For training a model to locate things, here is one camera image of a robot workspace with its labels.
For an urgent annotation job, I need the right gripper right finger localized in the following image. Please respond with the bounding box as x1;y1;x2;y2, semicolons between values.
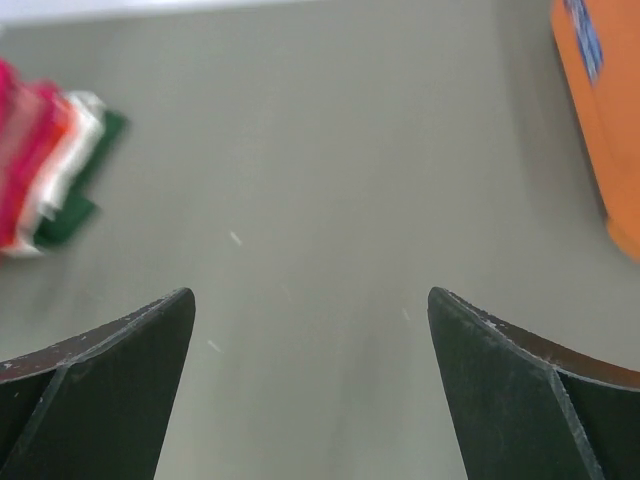
427;287;639;479

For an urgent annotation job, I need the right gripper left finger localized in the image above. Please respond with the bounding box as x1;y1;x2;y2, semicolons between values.
1;288;195;479

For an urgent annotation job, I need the crimson red t shirt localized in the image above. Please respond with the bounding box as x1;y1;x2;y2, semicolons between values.
1;60;59;246

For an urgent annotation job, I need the dark green folded t shirt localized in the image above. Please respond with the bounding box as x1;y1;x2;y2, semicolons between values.
32;109;129;250

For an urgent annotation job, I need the salmon pink folded t shirt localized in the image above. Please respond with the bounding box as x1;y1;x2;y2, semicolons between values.
11;85;75;211

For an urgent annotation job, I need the white striped folded t shirt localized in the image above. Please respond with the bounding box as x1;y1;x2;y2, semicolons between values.
1;91;121;257

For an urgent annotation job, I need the orange plastic basket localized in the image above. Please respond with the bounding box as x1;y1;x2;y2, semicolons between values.
550;0;639;262

